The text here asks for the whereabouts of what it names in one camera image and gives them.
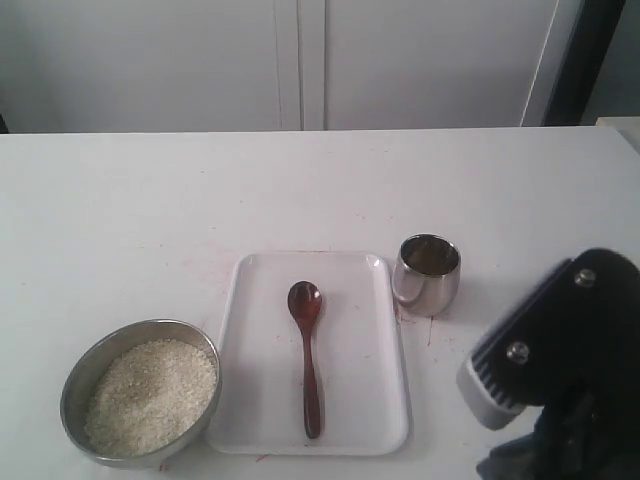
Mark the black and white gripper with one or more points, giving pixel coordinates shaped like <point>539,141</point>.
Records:
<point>570,348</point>

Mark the brown wooden spoon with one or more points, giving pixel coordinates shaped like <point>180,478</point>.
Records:
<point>305,302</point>

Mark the stainless steel cup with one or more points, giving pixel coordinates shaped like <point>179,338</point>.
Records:
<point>426,274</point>

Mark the steel bowl of rice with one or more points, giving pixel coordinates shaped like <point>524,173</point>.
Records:
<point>142,394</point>

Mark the white rectangular tray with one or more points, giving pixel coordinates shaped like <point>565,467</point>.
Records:
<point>356,350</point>

